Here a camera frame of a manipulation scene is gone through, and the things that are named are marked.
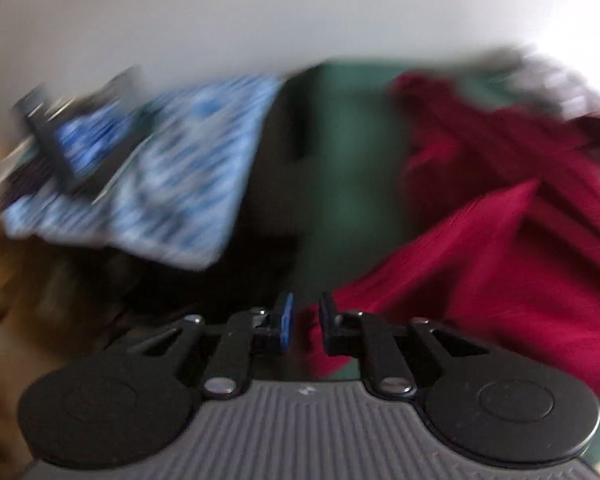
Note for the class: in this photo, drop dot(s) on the dark red knitted sweater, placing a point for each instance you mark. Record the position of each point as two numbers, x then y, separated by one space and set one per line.
505 240

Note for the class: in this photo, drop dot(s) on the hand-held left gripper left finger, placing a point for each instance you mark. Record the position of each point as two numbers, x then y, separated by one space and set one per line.
285 322

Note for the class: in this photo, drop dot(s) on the grey cylindrical bottle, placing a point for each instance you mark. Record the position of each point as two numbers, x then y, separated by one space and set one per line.
52 145

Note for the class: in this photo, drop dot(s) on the white shirt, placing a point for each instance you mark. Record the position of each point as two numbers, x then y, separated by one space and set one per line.
545 80

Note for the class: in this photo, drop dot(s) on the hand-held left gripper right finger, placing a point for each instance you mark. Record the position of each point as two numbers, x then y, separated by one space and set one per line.
327 322

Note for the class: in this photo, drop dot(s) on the blue floral white towel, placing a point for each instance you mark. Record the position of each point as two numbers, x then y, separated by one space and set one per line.
189 175

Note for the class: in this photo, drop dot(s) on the blue patterned fabric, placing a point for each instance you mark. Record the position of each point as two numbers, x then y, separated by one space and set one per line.
87 145

